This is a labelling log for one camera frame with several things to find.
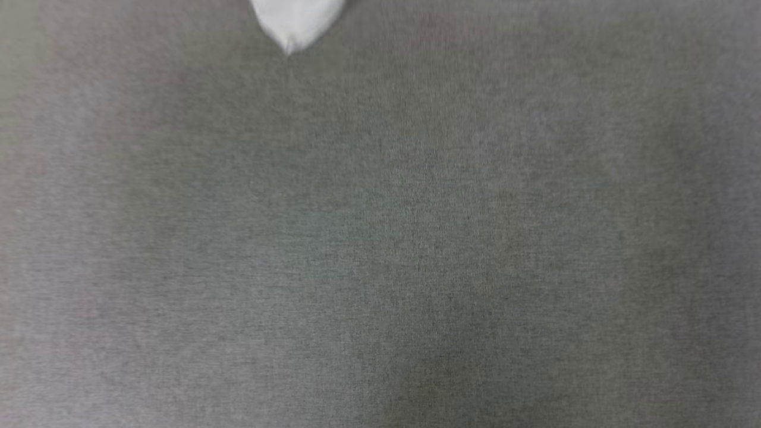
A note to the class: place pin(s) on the grey fabric sofa seat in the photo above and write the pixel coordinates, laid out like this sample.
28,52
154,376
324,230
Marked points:
380,238

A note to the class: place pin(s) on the red and white garment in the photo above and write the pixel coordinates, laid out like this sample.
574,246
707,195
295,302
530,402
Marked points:
294,18

